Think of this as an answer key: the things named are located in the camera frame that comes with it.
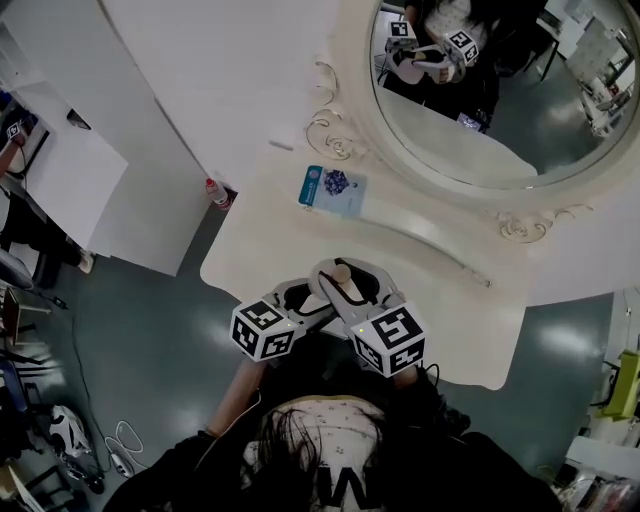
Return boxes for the small pink round object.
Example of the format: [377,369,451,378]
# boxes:
[307,259,355,302]

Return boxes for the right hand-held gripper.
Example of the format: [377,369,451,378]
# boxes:
[318,256,427,377]

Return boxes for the person's dark trousers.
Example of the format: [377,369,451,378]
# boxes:
[259,324,441,401]

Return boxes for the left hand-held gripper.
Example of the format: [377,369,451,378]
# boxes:
[229,276,346,362]

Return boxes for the white power strip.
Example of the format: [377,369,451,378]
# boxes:
[108,449,133,477]

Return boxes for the oval white-framed mirror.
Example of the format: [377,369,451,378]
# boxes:
[304,0,640,246]

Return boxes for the thin white cable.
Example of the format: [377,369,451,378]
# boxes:
[213,389,264,442]

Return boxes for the black floor cable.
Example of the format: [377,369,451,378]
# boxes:
[48,294,109,474]

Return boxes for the person's black jacket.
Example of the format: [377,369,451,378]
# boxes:
[102,359,564,512]

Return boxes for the white and black floor device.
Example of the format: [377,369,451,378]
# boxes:
[49,404,94,459]

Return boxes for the white coiled cable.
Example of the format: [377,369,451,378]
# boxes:
[104,419,147,457]

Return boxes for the lime green frame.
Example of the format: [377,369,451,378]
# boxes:
[602,349,640,422]

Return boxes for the flat blue-label package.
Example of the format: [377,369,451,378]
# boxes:
[298,164,369,219]

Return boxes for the clear bottle with red label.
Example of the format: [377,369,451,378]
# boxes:
[204,177,234,212]

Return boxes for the person's left forearm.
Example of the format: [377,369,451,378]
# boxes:
[204,357,266,441]

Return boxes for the grey round seat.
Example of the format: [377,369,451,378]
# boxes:
[0,247,35,292]

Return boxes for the black metal frame chair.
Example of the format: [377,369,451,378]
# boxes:
[0,287,66,401]

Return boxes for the white ornate dressing table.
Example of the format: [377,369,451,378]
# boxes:
[199,144,531,392]

